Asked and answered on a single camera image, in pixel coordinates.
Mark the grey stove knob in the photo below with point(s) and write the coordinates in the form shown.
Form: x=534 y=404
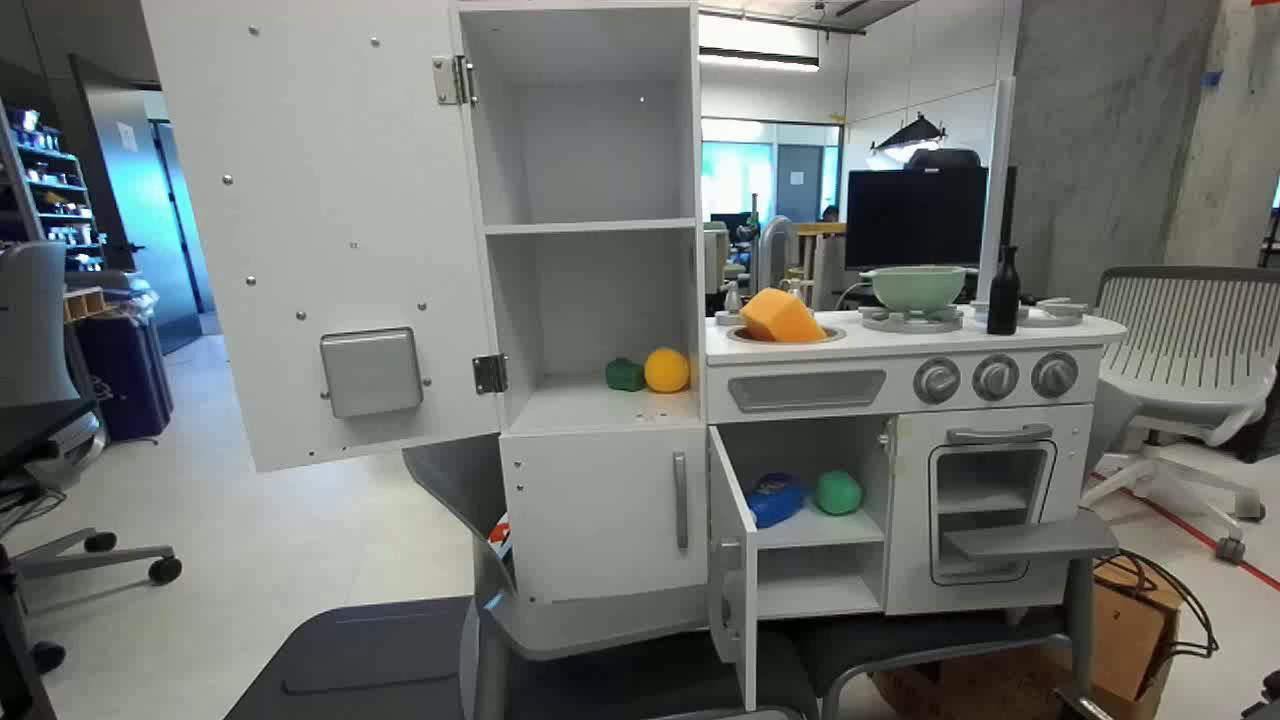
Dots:
x=937 y=380
x=1053 y=372
x=995 y=379

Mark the black floor mat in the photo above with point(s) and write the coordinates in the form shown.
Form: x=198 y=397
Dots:
x=346 y=664

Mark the green round toy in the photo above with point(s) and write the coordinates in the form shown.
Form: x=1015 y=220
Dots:
x=838 y=492

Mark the small white cabinet door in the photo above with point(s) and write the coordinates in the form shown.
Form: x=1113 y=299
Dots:
x=730 y=560

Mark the navy suitcase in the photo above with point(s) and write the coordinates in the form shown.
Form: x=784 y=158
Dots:
x=127 y=372

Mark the white mesh office chair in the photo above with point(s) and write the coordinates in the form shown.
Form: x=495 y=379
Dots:
x=1184 y=332

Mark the silver sink basin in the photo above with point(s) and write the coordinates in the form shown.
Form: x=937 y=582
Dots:
x=838 y=332

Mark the black bottle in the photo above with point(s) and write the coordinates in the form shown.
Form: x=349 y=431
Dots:
x=1005 y=303

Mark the dark green toy ball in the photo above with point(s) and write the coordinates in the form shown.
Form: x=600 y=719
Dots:
x=620 y=372

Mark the grey burner grate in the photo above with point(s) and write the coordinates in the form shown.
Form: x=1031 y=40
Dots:
x=1061 y=310
x=881 y=323

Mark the white oven door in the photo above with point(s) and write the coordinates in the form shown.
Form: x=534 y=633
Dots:
x=908 y=533

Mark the fluorescent ceiling light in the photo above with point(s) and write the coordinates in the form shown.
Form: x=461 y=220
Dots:
x=763 y=61

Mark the white toy kitchen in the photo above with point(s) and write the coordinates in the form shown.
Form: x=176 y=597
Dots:
x=600 y=162

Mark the cardboard box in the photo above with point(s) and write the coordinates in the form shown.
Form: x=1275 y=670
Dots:
x=1127 y=633

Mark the tall white cabinet door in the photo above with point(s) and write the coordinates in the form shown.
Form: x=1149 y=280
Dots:
x=333 y=174

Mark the wide white cabinet door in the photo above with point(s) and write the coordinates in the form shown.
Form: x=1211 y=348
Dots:
x=586 y=515

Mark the black monitor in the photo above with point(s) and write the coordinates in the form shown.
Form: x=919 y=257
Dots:
x=913 y=217

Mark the mint green bowl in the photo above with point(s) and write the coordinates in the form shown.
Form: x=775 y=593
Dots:
x=919 y=289

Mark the yellow toy ball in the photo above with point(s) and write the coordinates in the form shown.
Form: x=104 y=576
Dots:
x=667 y=371

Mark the blue toy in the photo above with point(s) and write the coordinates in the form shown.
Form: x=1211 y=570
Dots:
x=779 y=502

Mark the storage shelf rack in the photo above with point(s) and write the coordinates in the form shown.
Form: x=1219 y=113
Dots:
x=55 y=187

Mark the grey door latch box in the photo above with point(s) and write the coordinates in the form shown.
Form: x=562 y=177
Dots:
x=370 y=372

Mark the grey office chair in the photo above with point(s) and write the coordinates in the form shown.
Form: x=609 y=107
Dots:
x=32 y=323

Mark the orange sponge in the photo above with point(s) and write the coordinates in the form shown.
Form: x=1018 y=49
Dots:
x=781 y=316

